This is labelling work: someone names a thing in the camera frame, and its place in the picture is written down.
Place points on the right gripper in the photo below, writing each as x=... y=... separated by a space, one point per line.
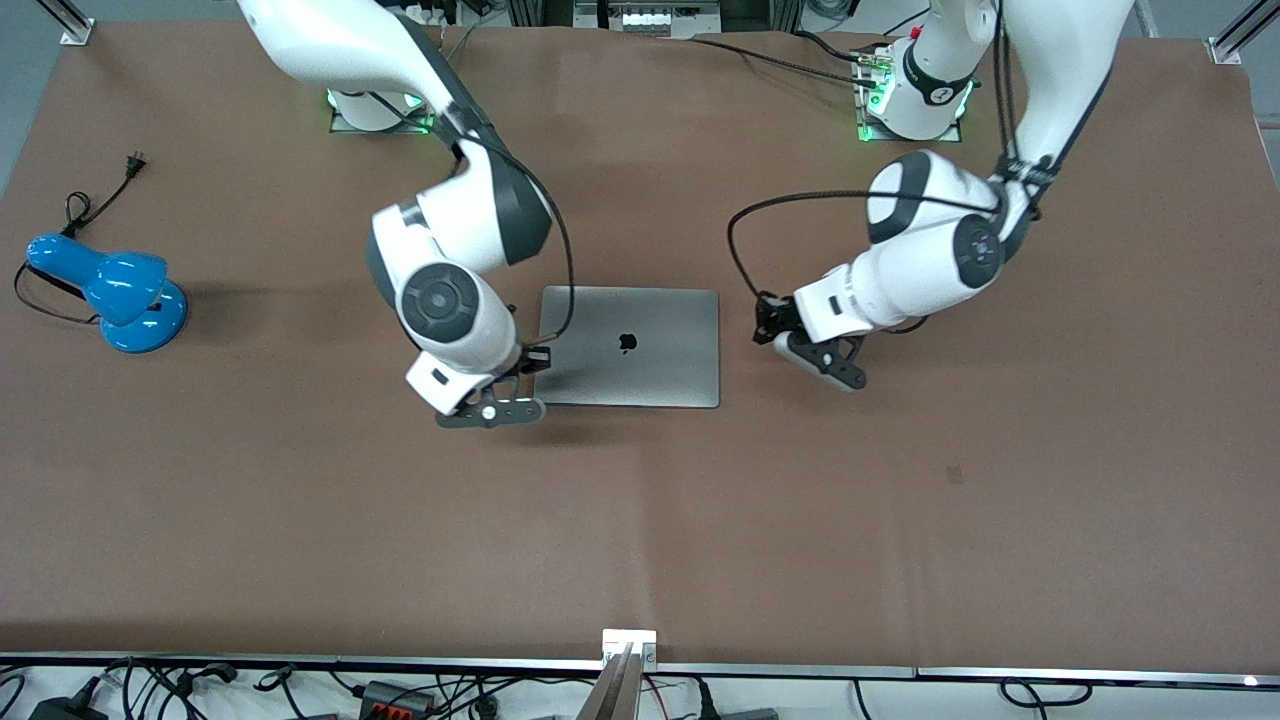
x=531 y=360

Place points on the orange black connector block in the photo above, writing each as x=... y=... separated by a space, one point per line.
x=395 y=697

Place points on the brown table cover sheet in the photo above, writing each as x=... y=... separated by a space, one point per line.
x=900 y=500

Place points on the black power adapter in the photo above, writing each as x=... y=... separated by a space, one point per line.
x=65 y=710

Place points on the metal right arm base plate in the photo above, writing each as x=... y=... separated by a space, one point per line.
x=350 y=128

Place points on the metal table edge strip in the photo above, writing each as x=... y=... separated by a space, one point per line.
x=800 y=670

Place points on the grey laptop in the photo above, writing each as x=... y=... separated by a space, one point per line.
x=650 y=340

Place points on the white mounting bracket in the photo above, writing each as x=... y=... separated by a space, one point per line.
x=615 y=640

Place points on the grey box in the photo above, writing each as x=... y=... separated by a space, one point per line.
x=750 y=714

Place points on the blue desk lamp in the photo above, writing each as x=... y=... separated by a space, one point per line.
x=125 y=285

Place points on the black plug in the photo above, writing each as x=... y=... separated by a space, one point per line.
x=705 y=705

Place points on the aluminium camera mount bar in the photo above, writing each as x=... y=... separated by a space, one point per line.
x=612 y=695

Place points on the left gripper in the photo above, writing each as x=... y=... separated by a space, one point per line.
x=771 y=321

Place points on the aluminium frame profile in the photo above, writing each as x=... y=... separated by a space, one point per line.
x=68 y=22
x=1240 y=35

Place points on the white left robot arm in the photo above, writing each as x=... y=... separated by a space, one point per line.
x=920 y=280

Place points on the white power strip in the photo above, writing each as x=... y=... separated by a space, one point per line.
x=650 y=18

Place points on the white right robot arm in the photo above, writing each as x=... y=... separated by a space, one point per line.
x=470 y=215

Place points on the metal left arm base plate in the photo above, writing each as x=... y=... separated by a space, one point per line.
x=865 y=130

